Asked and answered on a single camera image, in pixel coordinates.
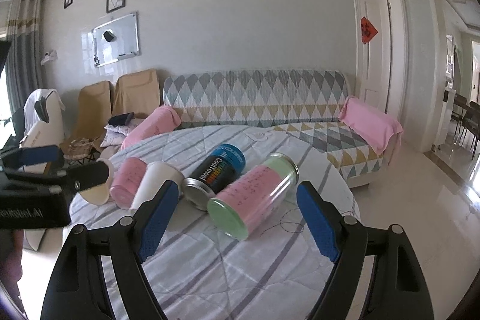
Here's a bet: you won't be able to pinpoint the striped white table cloth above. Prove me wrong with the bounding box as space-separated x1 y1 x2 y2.
67 124 362 320

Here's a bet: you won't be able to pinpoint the tan covered chair left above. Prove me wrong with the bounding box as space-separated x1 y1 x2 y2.
61 80 112 157

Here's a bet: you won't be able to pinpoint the grey striped curtain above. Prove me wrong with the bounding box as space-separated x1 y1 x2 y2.
6 0 43 113

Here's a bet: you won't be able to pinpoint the white door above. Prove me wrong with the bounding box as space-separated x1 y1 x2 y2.
359 0 391 112

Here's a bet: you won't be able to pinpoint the whiteboard on wall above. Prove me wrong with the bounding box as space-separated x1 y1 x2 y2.
92 12 141 67

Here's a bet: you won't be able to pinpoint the dark dining chairs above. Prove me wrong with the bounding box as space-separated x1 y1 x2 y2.
451 93 479 159

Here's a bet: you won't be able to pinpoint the sofa with diamond pattern cover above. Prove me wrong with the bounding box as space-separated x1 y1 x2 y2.
163 69 396 188

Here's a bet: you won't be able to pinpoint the tan covered chair right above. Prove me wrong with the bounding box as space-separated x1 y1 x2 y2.
112 69 160 118

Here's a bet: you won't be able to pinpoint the dark cloth on pillows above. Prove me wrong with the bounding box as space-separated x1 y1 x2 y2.
107 112 134 126

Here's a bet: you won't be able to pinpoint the small white paper cup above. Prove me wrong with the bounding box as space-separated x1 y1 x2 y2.
80 158 115 205

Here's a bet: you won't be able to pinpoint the large white paper cup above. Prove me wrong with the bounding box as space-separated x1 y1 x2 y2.
130 162 185 210

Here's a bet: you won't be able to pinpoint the black blue CoolTowel can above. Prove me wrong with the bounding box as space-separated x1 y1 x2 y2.
182 144 246 211

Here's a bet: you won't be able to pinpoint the tan covered chair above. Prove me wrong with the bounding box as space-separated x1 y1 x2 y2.
61 80 112 157
112 69 160 118

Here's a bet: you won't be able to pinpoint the glass jar pink green paper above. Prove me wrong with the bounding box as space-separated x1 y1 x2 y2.
207 152 299 241

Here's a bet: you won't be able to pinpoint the pink paper wrapped jar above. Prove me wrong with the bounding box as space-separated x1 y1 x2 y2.
110 157 147 210

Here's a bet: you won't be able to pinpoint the white chair with hanger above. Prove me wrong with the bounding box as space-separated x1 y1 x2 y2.
18 88 67 175

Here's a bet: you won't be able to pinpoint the red diamond door decoration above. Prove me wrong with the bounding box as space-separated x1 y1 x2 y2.
360 17 378 45

